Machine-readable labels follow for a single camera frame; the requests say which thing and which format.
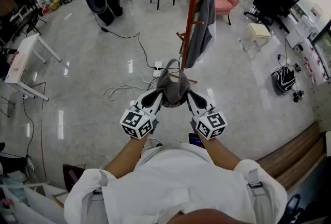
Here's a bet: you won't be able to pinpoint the person's left forearm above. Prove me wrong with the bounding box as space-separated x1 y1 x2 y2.
104 137 149 180

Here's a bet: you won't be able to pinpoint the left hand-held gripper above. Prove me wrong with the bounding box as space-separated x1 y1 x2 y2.
119 89 164 140

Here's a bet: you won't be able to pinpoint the white cable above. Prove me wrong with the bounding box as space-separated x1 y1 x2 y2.
102 77 158 101

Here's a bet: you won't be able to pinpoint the grey coat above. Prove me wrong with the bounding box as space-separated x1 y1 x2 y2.
185 0 221 69

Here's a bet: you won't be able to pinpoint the black office chair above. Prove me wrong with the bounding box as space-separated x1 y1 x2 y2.
244 0 300 34

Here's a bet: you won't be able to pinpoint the grey cap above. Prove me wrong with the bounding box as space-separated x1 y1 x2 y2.
156 58 192 109

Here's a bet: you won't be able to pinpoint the red-brown wooden coat rack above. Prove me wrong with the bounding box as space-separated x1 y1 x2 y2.
176 0 219 84

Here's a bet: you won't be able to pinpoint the white boxes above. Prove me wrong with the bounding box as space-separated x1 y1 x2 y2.
285 14 320 49

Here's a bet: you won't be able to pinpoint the wooden bench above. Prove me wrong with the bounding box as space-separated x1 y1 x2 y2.
254 122 326 191

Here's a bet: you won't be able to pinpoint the person's right forearm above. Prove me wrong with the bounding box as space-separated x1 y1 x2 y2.
199 137 243 173

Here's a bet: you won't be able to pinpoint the white power strip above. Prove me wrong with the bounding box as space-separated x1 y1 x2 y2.
152 61 163 78

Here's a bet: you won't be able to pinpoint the black cable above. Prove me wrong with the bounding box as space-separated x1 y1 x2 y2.
92 10 156 68

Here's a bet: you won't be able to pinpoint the person's white shirt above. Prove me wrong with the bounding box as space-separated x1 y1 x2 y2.
64 141 288 224

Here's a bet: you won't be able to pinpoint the cream square stool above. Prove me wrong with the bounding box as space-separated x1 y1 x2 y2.
248 23 272 52

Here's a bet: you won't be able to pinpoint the dark phone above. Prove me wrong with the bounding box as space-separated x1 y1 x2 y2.
188 132 205 147

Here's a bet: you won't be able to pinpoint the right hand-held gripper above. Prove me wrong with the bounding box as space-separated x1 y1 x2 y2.
186 90 228 140

